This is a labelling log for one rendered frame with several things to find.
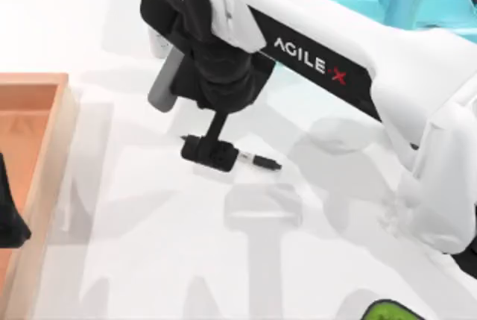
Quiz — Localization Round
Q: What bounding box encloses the pale grey rounded box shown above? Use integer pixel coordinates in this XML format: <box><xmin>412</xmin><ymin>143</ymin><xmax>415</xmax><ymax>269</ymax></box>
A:
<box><xmin>147</xmin><ymin>52</ymin><xmax>184</xmax><ymax>114</ymax></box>

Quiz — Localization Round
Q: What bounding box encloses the green and black object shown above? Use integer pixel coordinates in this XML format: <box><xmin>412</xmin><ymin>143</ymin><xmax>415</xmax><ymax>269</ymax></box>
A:
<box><xmin>362</xmin><ymin>298</ymin><xmax>423</xmax><ymax>320</ymax></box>

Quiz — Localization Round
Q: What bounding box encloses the shallow salmon-coloured box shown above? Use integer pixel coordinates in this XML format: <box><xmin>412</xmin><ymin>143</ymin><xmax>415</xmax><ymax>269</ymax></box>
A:
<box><xmin>0</xmin><ymin>72</ymin><xmax>80</xmax><ymax>320</ymax></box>

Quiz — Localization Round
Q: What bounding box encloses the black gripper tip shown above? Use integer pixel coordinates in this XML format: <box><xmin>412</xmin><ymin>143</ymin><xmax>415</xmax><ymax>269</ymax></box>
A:
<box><xmin>0</xmin><ymin>152</ymin><xmax>32</xmax><ymax>251</ymax></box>

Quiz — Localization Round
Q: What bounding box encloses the black and white marker pen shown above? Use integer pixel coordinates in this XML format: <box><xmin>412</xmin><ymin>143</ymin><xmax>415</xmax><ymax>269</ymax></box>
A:
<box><xmin>180</xmin><ymin>134</ymin><xmax>282</xmax><ymax>172</ymax></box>

